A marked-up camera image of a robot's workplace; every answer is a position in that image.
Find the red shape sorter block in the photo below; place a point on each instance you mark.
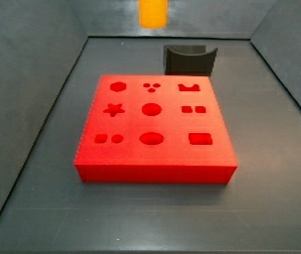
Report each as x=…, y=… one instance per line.
x=155, y=131

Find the black curved holder block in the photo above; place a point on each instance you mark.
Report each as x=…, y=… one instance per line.
x=188, y=60

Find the orange vertical strip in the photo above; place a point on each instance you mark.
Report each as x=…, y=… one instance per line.
x=152, y=13

